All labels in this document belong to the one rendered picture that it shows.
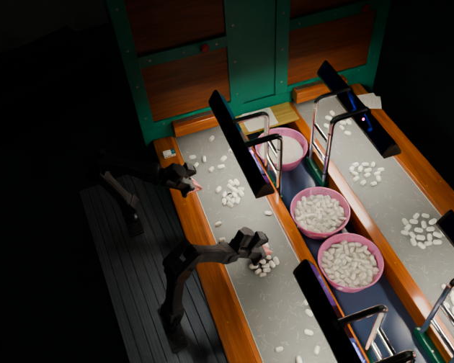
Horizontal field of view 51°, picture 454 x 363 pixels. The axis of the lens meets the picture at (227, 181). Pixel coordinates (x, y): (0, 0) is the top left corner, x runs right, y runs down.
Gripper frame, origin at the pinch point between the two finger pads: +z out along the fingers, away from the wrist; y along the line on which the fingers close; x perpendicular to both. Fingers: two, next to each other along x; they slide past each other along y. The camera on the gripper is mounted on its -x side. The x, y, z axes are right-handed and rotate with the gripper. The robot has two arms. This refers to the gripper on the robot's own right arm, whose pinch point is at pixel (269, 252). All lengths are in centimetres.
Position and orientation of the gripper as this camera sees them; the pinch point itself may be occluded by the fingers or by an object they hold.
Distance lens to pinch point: 203.1
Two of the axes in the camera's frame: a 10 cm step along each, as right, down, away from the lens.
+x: -5.1, 6.8, 5.2
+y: -3.4, -7.2, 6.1
